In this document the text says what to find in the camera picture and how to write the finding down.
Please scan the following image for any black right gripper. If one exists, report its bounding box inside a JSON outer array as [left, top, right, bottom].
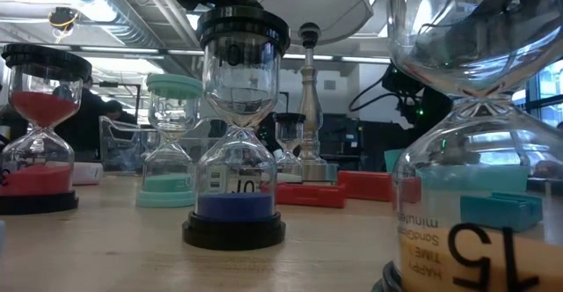
[[381, 62, 426, 124]]

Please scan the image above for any teal plastic tray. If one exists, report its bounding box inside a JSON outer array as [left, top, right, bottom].
[[384, 148, 531, 193]]

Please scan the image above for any white sand hourglass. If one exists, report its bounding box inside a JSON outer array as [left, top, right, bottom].
[[272, 112, 307, 184]]

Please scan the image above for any orange sand hourglass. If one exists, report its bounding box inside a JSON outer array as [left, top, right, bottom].
[[371, 0, 563, 292]]

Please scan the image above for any white power adapter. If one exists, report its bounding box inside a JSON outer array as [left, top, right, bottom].
[[206, 167, 230, 194]]

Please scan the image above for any teal sand hourglass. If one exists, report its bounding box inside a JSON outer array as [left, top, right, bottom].
[[135, 72, 204, 208]]

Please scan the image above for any dark blue sand hourglass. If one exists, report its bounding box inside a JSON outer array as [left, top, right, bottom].
[[181, 5, 292, 252]]

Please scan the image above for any red sand hourglass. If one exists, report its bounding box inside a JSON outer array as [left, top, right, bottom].
[[0, 43, 93, 216]]

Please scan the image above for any ceiling light strip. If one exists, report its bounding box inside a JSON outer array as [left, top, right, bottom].
[[79, 45, 160, 55], [340, 55, 396, 64]]

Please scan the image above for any black equipment cabinet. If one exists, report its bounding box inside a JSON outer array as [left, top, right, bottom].
[[318, 113, 413, 172]]

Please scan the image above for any silver table lamp white shade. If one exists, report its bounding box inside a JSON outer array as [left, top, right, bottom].
[[257, 0, 375, 183]]

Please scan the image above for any red digital clock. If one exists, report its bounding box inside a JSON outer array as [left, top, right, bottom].
[[275, 181, 347, 209]]

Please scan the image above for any person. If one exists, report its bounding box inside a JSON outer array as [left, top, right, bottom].
[[103, 99, 138, 128], [55, 75, 109, 164]]

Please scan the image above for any clear plastic bin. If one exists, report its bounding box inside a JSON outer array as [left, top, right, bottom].
[[99, 115, 221, 177]]

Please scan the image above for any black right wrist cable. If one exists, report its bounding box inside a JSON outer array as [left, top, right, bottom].
[[348, 77, 391, 113]]

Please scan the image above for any black ceiling device yellow cable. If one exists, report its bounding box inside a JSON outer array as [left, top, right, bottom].
[[47, 6, 81, 43]]

